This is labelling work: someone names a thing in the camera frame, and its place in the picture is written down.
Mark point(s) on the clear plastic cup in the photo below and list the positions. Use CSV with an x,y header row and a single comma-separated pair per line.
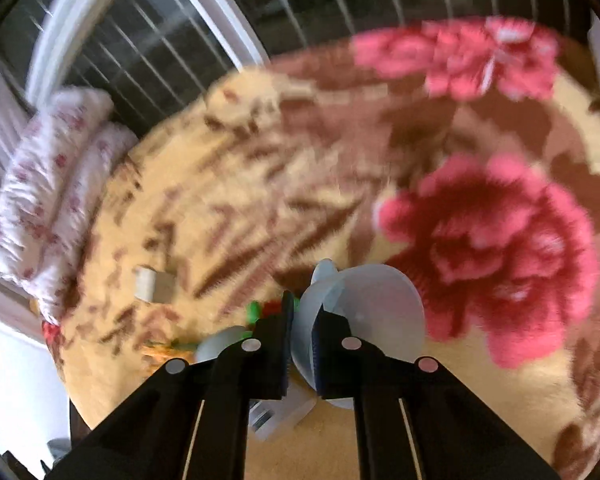
x,y
375,305

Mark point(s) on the orange toy dinosaur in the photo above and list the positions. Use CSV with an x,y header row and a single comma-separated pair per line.
x,y
162,351

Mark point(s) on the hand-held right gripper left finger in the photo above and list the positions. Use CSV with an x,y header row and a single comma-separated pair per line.
x,y
285,340

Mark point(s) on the yellow floral printed blanket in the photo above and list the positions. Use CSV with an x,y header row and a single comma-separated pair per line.
x,y
280,185

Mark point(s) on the white floral folded quilt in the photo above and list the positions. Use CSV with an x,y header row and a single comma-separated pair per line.
x,y
45,200

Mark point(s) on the green red plastic toy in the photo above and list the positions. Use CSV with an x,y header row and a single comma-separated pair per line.
x,y
254,312

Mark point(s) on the white window frame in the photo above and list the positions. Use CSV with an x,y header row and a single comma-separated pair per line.
x,y
220,15

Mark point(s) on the wooden block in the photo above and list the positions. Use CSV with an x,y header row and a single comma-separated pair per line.
x,y
152,285

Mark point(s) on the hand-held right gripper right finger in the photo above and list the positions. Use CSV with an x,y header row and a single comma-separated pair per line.
x,y
317,355

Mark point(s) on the metal window grille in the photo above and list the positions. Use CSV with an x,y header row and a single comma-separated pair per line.
x,y
300,5

